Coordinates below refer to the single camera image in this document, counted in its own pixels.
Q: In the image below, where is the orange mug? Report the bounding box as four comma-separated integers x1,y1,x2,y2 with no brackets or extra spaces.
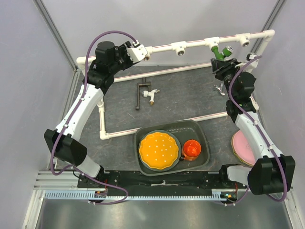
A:
180,139,202,161

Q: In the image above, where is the yellow dotted plate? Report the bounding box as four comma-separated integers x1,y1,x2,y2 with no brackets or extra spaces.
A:
138,131,180,171

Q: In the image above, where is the aluminium frame post right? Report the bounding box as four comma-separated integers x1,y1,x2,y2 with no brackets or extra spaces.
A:
242,0,286,66

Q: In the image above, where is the chrome metal faucet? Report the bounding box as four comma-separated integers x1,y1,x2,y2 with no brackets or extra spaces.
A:
213,83,225,96

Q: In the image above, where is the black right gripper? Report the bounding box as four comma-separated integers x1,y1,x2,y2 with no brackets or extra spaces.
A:
211,58,244,100

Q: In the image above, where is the white PVC pipe frame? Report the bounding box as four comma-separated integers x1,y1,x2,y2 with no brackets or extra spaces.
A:
75,29,276,141

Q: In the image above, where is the green plastic water faucet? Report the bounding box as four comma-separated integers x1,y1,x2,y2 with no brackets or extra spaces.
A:
211,46,233,61

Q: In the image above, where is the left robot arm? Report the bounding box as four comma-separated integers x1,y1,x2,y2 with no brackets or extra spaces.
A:
44,41,147,187

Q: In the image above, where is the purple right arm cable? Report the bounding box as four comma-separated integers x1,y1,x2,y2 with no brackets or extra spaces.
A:
228,55,288,202

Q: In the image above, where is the dark grey plastic tray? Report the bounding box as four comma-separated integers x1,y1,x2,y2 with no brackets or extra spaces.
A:
134,120,210,177

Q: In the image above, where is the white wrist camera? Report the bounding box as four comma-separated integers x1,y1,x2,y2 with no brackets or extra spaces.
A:
244,52,259,73
126,40,148,63

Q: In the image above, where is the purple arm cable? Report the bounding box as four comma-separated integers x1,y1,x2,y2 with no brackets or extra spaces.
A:
228,55,288,202
50,30,140,206

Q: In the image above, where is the aluminium frame post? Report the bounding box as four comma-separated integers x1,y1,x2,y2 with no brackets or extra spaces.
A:
33,0,78,72
242,0,286,66

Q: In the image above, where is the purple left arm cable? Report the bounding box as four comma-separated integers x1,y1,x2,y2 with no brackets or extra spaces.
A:
50,30,140,206

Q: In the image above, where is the grey plate under yellow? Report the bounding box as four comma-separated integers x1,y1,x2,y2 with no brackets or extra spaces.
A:
138,130,184,172

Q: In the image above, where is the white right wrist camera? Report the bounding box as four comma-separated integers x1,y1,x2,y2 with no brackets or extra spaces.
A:
244,52,259,73

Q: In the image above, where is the aluminium frame post left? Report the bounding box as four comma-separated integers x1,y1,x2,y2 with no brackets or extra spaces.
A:
33,0,78,72

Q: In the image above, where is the dark bronze faucet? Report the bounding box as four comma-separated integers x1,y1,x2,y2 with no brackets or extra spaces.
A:
135,77,151,111

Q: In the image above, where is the green plate under pink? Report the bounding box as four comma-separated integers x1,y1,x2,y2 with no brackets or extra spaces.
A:
232,141,253,166

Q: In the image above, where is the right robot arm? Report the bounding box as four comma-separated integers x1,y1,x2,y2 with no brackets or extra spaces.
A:
211,56,295,202

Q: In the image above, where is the light blue cable duct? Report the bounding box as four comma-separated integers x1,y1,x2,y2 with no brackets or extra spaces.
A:
44,190,226,201

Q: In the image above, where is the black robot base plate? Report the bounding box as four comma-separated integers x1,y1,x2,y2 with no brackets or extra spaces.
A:
77,169,248,191

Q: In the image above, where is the white plastic faucet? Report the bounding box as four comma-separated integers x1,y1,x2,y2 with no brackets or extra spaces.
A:
142,89,160,105

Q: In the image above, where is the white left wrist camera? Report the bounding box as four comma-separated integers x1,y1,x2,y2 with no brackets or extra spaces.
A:
126,40,148,63

